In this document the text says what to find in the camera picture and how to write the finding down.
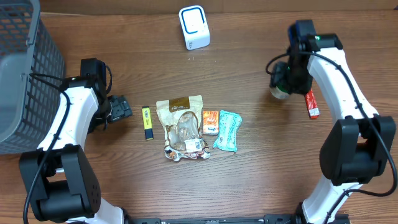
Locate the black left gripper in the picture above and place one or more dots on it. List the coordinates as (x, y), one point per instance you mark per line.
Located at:
(121, 107)

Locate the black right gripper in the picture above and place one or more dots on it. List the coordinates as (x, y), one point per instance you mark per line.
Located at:
(280, 78)

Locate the green lid jar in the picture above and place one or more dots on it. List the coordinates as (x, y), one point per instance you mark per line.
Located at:
(277, 88)

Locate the yellow glue stick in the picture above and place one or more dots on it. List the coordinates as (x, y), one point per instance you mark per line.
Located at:
(147, 123)

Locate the red snack stick packet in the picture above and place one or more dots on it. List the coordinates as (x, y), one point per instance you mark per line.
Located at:
(312, 107)

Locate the brown white snack pouch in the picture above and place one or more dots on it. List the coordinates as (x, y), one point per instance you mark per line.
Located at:
(181, 120)

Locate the teal wet wipes packet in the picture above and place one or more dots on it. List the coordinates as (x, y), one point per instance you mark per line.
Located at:
(229, 124)

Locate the orange tissue packet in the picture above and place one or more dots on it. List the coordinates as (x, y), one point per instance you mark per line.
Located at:
(211, 122)

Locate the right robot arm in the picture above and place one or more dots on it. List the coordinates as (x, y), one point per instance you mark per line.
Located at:
(358, 146)

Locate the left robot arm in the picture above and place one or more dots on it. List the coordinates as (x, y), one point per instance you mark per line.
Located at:
(60, 183)

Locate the white barcode scanner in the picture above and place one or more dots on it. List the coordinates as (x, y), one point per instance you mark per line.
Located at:
(194, 27)

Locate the grey plastic mesh basket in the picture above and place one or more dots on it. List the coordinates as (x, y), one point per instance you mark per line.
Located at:
(28, 106)

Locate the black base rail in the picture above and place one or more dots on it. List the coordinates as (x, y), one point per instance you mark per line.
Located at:
(211, 221)

